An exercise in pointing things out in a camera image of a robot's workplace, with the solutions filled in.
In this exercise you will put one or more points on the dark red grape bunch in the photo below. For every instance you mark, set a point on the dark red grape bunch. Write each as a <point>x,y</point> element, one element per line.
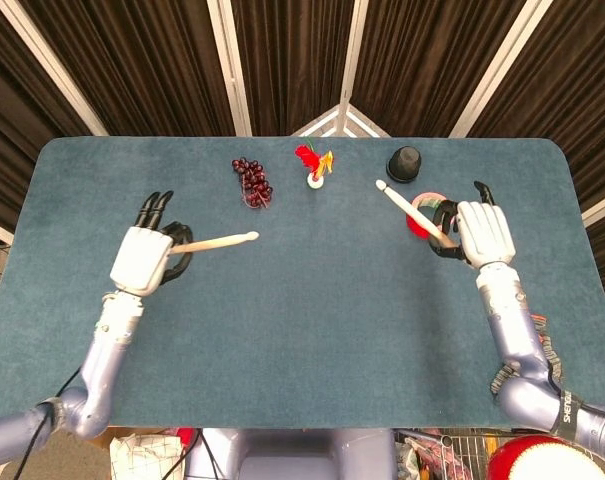
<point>254,182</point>

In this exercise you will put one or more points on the lavender robot torso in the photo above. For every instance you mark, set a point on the lavender robot torso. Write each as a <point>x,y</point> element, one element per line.
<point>292,455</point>

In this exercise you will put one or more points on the brown curtain screen panel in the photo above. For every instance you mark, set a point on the brown curtain screen panel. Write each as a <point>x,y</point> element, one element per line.
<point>12,125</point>
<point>147,65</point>
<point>292,60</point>
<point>422,60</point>
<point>582,100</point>

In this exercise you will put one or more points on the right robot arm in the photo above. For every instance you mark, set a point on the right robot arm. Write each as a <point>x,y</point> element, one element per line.
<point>517,335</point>

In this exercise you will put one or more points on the red tape roll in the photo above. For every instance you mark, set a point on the red tape roll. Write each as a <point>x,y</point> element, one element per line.
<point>414,226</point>

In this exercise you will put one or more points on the brown cardboard box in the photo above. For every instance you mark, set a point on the brown cardboard box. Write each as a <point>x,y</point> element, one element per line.
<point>109,436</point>

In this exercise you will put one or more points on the red and white ball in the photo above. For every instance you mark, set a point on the red and white ball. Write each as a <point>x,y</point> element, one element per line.
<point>527,460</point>

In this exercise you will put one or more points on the blue felt table mat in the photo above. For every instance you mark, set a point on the blue felt table mat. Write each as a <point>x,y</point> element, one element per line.
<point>307,325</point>

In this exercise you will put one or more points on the pale wooden drumstick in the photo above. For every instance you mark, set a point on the pale wooden drumstick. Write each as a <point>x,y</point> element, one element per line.
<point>222,241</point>
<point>407,205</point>

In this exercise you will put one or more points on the red feather shuttlecock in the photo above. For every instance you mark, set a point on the red feather shuttlecock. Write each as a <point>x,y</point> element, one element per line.
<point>312,160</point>

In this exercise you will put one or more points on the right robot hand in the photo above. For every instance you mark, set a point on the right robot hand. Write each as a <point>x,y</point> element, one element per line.
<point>487,235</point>

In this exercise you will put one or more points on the grey knit work glove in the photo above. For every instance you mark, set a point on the grey knit work glove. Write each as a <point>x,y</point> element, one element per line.
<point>539,322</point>
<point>502,378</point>

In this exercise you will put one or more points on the black faceted cup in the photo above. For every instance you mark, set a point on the black faceted cup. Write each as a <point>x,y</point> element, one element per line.
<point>404,165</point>

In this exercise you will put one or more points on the white checked cloth bag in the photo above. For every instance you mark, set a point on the white checked cloth bag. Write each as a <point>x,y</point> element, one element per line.
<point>142,457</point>

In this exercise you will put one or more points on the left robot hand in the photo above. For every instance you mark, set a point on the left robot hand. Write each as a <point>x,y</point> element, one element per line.
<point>139,260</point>

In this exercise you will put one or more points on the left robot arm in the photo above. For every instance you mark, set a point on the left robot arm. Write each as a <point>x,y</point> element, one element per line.
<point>104,360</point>

